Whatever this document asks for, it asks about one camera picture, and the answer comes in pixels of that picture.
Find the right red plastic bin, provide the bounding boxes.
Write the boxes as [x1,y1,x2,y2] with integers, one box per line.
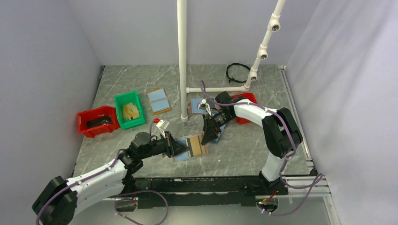
[232,92,257,125]

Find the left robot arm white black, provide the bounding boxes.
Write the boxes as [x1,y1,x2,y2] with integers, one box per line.
[32,131,189,225]

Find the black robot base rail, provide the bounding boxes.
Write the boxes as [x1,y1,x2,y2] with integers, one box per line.
[114,175,288,209]

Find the brown blue card holder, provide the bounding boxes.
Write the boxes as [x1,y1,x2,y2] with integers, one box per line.
[171,132,208,162]

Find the gold cards in green bin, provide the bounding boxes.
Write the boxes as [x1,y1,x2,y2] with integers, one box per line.
[122,103,140,120]

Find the black coiled cable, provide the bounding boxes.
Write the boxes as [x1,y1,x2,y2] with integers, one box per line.
[226,62,252,85]

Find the red plastic bin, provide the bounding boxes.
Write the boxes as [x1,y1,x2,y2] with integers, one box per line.
[77,105,121,138]
[232,92,257,125]

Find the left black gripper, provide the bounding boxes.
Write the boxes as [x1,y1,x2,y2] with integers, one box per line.
[140,131,189,159]

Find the gold credit card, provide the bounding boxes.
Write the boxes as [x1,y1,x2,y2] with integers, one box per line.
[186,134,207,157]

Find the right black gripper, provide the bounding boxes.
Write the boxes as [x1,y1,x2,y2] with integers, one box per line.
[200,111,235,146]

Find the white pvc pipe frame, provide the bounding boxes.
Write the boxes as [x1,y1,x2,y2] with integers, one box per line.
[176,0,285,123]

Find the green plastic bin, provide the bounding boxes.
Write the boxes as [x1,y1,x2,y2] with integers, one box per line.
[114,90,145,129]

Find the open empty blue card holder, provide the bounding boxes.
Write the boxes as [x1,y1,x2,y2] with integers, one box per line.
[147,89,171,115]

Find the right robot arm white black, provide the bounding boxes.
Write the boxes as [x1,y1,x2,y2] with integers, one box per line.
[201,91,303,195]

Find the card holder with black card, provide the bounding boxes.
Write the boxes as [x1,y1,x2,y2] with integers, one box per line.
[191,98,217,115]

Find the left red plastic bin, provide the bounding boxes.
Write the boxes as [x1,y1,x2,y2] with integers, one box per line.
[77,105,121,138]

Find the black cards in left bin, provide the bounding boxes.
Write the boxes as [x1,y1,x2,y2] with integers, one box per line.
[86,115,113,129]

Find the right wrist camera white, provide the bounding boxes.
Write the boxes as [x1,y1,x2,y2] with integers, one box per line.
[197,99,211,114]

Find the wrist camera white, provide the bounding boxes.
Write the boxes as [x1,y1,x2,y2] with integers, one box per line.
[197,99,211,114]
[153,118,170,137]

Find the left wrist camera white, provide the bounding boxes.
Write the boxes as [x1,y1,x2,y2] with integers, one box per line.
[153,118,170,137]

